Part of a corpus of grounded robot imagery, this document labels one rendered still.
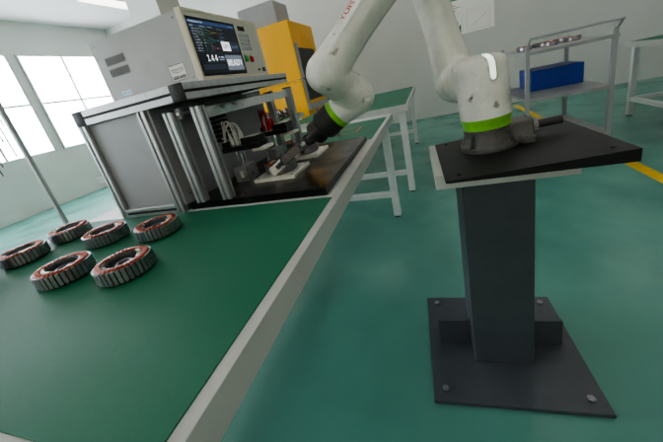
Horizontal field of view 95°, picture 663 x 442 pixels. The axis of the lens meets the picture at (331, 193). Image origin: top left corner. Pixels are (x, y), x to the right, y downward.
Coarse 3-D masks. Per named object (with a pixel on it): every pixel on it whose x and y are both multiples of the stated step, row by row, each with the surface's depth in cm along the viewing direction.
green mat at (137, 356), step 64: (192, 256) 65; (256, 256) 59; (0, 320) 58; (64, 320) 53; (128, 320) 49; (192, 320) 45; (0, 384) 41; (64, 384) 39; (128, 384) 36; (192, 384) 34
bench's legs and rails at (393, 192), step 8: (384, 136) 206; (384, 144) 208; (384, 152) 210; (392, 160) 211; (392, 168) 213; (392, 176) 215; (392, 184) 218; (376, 192) 227; (384, 192) 223; (392, 192) 220; (352, 200) 232; (392, 200) 222; (400, 208) 223
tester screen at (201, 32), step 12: (192, 24) 90; (204, 24) 95; (216, 24) 101; (192, 36) 90; (204, 36) 95; (216, 36) 100; (228, 36) 106; (204, 48) 94; (216, 48) 100; (204, 60) 94; (204, 72) 93; (216, 72) 98
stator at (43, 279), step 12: (84, 252) 72; (48, 264) 70; (60, 264) 71; (72, 264) 67; (84, 264) 68; (36, 276) 64; (48, 276) 64; (60, 276) 65; (72, 276) 66; (48, 288) 64
